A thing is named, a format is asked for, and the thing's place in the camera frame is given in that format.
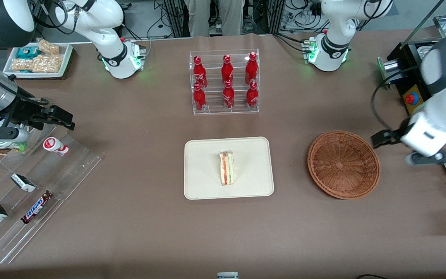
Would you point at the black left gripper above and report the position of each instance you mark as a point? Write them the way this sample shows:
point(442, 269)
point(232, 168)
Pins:
point(394, 135)

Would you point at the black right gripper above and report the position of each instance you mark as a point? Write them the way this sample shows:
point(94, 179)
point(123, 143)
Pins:
point(24, 108)

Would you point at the triangular sandwich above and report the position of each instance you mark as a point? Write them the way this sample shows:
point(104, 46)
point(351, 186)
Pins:
point(226, 168)

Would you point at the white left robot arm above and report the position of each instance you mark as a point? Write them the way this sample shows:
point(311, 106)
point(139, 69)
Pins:
point(445, 77)

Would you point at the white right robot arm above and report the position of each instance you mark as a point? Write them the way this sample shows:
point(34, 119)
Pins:
point(107, 19)

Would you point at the brown wicker basket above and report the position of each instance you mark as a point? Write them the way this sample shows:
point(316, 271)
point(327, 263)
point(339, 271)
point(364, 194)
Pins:
point(343, 164)

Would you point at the white snack tray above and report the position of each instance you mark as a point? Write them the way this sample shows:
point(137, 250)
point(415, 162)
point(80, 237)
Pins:
point(66, 58)

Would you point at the cream plastic tray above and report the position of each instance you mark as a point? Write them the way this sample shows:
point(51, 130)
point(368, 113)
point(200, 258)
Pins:
point(203, 170)

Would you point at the white red yogurt bottle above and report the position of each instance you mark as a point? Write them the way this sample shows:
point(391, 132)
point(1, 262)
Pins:
point(54, 145)

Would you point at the clear acrylic stepped display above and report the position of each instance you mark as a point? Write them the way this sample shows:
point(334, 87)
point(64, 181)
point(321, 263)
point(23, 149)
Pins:
point(64, 174)

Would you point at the green capped small bottle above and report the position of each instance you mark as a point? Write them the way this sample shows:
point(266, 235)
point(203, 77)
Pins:
point(12, 147)

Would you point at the large peanut snack bag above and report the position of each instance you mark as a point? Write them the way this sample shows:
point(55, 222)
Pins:
point(39, 64)

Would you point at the small peanut snack bag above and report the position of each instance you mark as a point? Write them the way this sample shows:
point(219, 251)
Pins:
point(48, 47)

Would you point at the teal snack packet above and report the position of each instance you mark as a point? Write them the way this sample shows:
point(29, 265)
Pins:
point(27, 52)

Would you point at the black grill appliance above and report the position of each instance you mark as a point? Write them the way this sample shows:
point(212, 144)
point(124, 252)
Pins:
point(405, 54)

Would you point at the brown snickers bar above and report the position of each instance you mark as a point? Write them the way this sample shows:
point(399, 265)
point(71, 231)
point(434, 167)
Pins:
point(37, 207)

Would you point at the red cola bottle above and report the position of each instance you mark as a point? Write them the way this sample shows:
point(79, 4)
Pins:
point(228, 97)
point(227, 70)
point(199, 99)
point(252, 96)
point(251, 69)
point(199, 73)

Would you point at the clear acrylic bottle rack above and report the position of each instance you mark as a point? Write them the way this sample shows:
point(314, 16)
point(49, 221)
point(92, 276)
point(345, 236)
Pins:
point(213, 104)

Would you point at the person in khaki trousers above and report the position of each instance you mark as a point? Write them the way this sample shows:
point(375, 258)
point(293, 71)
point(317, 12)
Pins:
point(198, 15)

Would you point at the white grey device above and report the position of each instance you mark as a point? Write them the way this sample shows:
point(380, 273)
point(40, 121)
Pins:
point(227, 275)

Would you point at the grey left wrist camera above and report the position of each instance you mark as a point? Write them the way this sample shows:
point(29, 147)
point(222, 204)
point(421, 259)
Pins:
point(436, 158)

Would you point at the black aluminium frame post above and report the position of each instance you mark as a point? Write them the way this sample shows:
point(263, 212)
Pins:
point(275, 15)
point(176, 17)

